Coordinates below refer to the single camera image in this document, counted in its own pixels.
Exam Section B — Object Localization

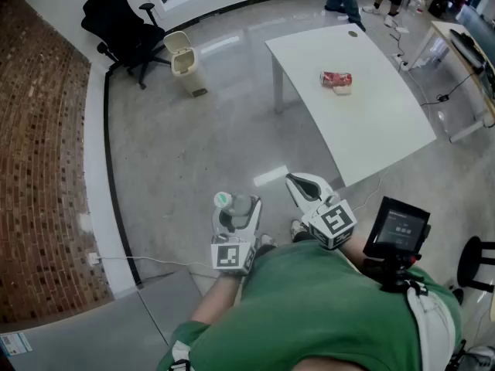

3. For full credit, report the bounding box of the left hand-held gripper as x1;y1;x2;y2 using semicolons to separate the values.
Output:
210;195;264;277

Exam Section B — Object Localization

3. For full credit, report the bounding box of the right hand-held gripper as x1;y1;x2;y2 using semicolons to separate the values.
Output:
285;172;357;251

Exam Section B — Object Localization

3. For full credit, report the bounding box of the clear plastic bottle green cap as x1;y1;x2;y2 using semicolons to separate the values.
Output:
213;191;255;226

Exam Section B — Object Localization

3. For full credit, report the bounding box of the red snack packet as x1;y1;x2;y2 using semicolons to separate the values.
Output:
319;70;353;88

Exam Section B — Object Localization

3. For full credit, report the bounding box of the beige trash bin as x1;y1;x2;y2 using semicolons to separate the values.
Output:
162;31;209;99

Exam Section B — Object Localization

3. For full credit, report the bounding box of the person's left forearm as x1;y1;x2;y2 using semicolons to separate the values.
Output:
191;272;243;324

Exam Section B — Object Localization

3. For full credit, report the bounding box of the person's right forearm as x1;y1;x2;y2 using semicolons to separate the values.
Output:
340;236;368;274

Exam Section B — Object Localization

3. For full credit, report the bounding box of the person's right shoe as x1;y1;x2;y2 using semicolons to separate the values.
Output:
290;218;310;243

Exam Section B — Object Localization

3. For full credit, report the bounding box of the white table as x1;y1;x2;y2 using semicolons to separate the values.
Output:
265;23;438;188

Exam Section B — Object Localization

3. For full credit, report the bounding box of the black chest-mounted monitor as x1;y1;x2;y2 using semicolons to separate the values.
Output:
362;196;432;254

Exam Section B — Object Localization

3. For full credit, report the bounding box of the person's green shirt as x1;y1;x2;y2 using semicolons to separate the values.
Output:
156;240;464;371

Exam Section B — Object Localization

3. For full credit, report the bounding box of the black round stool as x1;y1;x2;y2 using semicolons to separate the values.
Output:
457;236;495;294

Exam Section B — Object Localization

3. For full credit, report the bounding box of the light wooden desk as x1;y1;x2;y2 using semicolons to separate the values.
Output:
408;20;495;143

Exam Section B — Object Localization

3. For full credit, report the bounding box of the black keyboard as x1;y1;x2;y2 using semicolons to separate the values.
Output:
448;29;487;69

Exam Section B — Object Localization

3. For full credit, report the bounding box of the black office chair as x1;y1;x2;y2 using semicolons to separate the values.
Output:
80;0;173;90

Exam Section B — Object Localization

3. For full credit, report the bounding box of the blue printed label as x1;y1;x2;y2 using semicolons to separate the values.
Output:
0;332;34;359

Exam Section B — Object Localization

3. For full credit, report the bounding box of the white floor cable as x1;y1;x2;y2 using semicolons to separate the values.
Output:
98;255;217;277

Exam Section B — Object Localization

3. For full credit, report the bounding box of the black monitor mount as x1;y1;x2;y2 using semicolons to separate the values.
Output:
363;250;426;294

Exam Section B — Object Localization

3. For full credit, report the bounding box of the white chest harness strap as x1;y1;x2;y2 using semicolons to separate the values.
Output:
405;280;457;371
169;340;193;371

